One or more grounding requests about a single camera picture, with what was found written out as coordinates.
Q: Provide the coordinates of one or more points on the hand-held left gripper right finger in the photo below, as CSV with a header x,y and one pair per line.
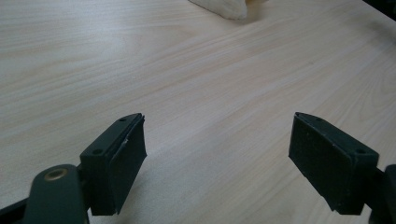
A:
x,y
330,165

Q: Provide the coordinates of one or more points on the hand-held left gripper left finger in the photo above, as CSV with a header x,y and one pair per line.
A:
x,y
115,168

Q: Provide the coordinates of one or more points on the white cloth with red flowers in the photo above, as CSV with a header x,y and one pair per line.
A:
x,y
229,7

